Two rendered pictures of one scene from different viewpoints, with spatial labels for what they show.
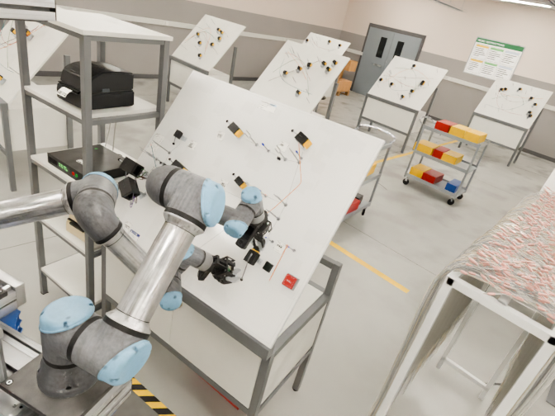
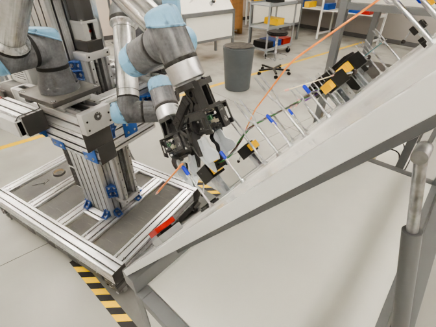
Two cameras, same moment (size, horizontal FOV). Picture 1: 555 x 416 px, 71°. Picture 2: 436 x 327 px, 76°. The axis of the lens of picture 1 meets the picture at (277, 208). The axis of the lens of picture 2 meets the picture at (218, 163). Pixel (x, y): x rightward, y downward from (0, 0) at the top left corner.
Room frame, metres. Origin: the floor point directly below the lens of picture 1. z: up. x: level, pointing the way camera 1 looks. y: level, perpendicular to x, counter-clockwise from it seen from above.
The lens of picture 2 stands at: (1.54, -0.49, 1.58)
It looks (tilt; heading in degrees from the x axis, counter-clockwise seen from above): 36 degrees down; 103
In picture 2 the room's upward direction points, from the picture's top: straight up
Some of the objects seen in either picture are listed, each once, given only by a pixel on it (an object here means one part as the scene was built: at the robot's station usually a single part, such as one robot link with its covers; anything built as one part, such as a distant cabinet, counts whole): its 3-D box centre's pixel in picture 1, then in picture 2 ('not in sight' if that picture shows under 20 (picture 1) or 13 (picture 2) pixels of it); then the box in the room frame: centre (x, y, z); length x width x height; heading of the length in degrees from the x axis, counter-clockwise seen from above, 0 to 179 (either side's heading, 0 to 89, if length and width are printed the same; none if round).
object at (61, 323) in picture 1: (69, 328); (43, 45); (0.67, 0.43, 1.33); 0.13 x 0.12 x 0.14; 73
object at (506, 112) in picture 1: (503, 120); not in sight; (9.28, -4.53, 0.83); 1.18 x 0.72 x 1.65; 53
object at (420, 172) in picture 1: (440, 158); not in sight; (5.96, -2.28, 0.54); 0.99 x 0.50 x 1.08; 54
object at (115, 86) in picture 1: (97, 84); not in sight; (2.00, 1.06, 1.56); 0.30 x 0.23 x 0.19; 153
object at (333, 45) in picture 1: (312, 73); not in sight; (9.91, -0.09, 0.83); 1.18 x 0.72 x 1.65; 54
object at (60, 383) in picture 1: (69, 359); (56, 76); (0.67, 0.43, 1.21); 0.15 x 0.15 x 0.10
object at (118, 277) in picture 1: (138, 290); not in sight; (1.62, 0.64, 0.60); 0.55 x 0.02 x 0.39; 62
